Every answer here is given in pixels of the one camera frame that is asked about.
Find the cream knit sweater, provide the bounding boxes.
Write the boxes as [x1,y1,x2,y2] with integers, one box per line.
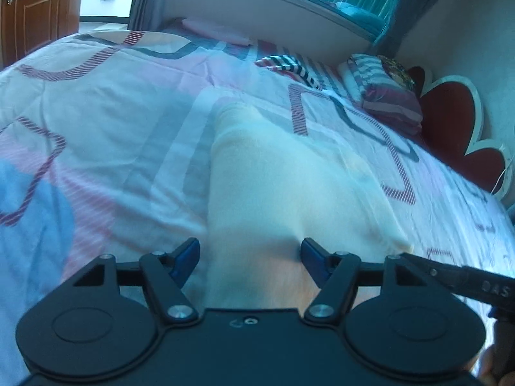
[204,104,414,310]

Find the patterned pastel quilt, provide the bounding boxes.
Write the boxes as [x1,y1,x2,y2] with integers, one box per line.
[1,31,514,385]

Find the red white scalloped headboard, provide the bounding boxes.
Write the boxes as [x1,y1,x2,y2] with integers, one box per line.
[408,66,513,200]

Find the striped purple pillow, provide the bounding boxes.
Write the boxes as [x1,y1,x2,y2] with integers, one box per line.
[337,53,423,136]

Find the striped bed sheet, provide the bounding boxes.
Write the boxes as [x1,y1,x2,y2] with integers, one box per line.
[158,22,428,146]

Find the dark patterned item on pillow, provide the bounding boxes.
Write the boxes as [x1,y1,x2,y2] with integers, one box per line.
[378,56,416,92]

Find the red black striped cloth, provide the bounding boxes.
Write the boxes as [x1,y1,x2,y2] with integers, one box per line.
[255,55,323,91]

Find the pink small pillow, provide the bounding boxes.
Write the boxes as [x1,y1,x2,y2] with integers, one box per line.
[182,17,252,46]

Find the teal cushion on sill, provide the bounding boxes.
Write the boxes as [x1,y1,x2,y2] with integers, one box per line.
[335,2,384,37]

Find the brown wooden door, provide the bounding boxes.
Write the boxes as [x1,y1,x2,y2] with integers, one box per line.
[1,0,81,67]

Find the white charging cable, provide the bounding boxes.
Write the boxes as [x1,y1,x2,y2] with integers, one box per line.
[491,164,509,196]

